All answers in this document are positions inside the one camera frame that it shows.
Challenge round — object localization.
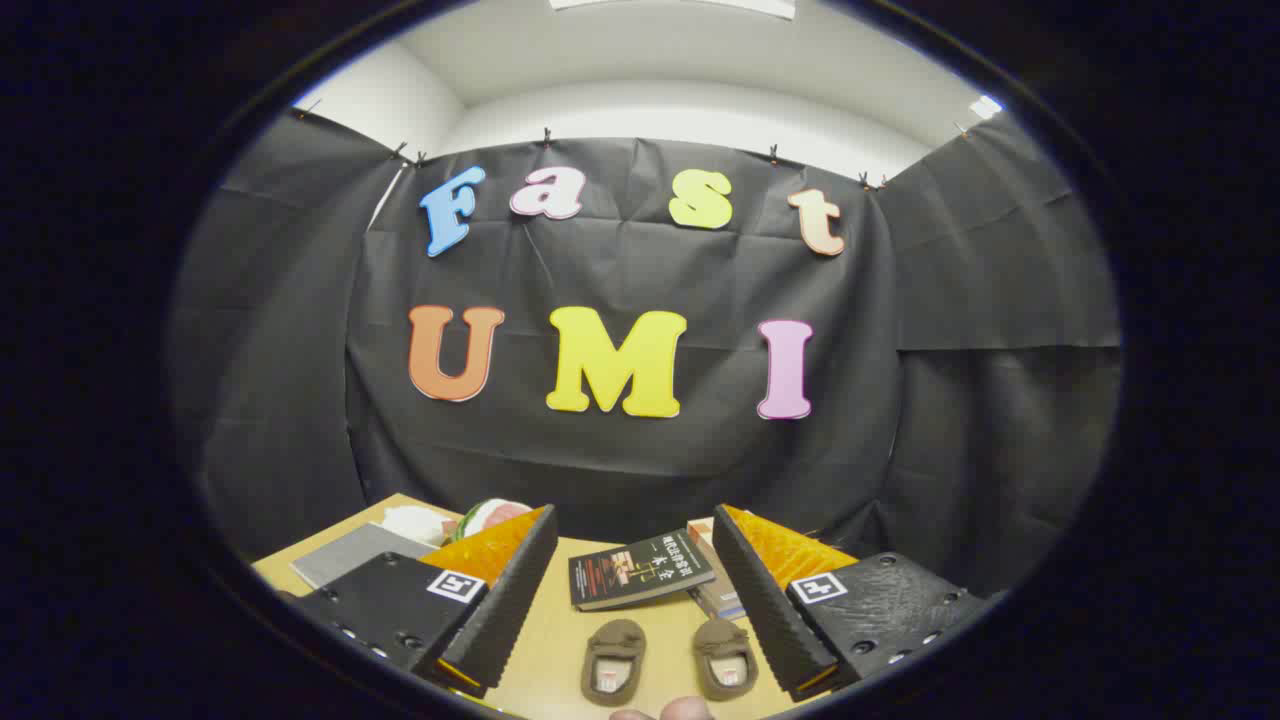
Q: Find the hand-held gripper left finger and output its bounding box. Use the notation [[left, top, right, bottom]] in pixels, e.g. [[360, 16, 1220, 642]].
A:
[[290, 503, 559, 699]]

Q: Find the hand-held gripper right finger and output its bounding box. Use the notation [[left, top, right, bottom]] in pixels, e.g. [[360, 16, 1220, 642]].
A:
[[712, 503, 991, 703]]

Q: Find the brown fuzzy shoe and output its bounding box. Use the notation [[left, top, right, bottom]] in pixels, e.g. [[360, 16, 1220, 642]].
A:
[[692, 616, 759, 702], [581, 618, 647, 707]]

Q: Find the grey fabric storage box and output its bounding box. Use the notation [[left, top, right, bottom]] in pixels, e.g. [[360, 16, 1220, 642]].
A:
[[290, 522, 438, 591]]

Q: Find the cream thick book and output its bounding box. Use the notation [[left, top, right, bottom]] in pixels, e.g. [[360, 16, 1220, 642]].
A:
[[690, 578, 747, 622]]

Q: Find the watermelon slice plush toy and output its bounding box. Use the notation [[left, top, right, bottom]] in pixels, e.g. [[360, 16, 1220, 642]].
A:
[[455, 498, 535, 542]]

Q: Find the white plush toy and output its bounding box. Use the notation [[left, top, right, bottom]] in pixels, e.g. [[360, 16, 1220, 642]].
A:
[[380, 505, 461, 549]]

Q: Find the black cover book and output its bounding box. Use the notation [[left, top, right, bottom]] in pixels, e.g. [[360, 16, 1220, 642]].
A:
[[568, 528, 717, 612]]

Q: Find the ceiling light panel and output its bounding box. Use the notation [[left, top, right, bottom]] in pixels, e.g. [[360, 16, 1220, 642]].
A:
[[550, 0, 797, 21]]

